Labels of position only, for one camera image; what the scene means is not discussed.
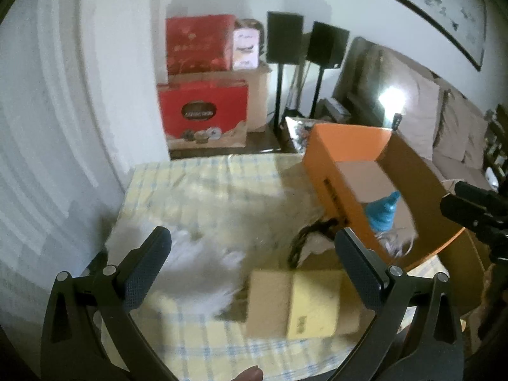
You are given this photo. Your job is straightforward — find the blue plastic bottle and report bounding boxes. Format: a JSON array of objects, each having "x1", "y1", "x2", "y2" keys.
[{"x1": 364, "y1": 191, "x2": 401, "y2": 232}]

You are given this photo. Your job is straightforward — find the yellow sponge with label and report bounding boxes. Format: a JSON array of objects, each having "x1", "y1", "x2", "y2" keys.
[{"x1": 245, "y1": 270, "x2": 363, "y2": 341}]

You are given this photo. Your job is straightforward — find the pink white small box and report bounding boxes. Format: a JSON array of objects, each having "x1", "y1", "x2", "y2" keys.
[{"x1": 232, "y1": 28, "x2": 260, "y2": 70}]

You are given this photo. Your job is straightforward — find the fingertip at bottom edge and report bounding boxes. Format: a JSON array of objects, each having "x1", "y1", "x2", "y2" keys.
[{"x1": 232, "y1": 365, "x2": 264, "y2": 381}]

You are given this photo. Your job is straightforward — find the right black speaker on stand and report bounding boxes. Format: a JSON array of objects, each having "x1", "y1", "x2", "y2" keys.
[{"x1": 306, "y1": 22, "x2": 350, "y2": 119}]

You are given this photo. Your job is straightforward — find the yellow checkered bed sheet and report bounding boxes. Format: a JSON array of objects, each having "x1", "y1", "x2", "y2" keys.
[{"x1": 99, "y1": 153, "x2": 450, "y2": 381}]

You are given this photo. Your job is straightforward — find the left black speaker on stand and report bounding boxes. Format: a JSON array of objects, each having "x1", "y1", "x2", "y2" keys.
[{"x1": 266, "y1": 11, "x2": 304, "y2": 138}]

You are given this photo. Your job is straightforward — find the beige sofa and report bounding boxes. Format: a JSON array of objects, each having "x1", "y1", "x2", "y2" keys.
[{"x1": 333, "y1": 37, "x2": 492, "y2": 190}]

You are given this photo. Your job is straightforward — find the red chocolate gift box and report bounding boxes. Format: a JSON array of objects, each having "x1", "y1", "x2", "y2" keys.
[{"x1": 157, "y1": 79, "x2": 249, "y2": 150}]

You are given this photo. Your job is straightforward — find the cluttered dark shelf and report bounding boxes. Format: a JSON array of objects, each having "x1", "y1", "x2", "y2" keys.
[{"x1": 484, "y1": 104, "x2": 507, "y2": 180}]

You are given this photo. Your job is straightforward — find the black speaker on stand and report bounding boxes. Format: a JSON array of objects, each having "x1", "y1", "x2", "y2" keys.
[
  {"x1": 266, "y1": 11, "x2": 304, "y2": 138},
  {"x1": 306, "y1": 22, "x2": 350, "y2": 119}
]

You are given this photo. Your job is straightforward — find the open box with clutter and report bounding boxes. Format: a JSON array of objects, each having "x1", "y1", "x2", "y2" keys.
[{"x1": 282, "y1": 116, "x2": 326, "y2": 155}]

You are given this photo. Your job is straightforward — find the orange cardboard box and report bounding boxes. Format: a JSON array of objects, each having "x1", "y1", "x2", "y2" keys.
[{"x1": 302, "y1": 123, "x2": 464, "y2": 271}]

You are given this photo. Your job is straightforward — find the black strap on bed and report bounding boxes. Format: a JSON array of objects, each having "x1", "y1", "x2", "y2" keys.
[{"x1": 287, "y1": 218, "x2": 338, "y2": 269}]

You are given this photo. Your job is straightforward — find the dark red gift box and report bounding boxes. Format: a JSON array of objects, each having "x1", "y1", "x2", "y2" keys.
[{"x1": 166, "y1": 15, "x2": 236, "y2": 75}]

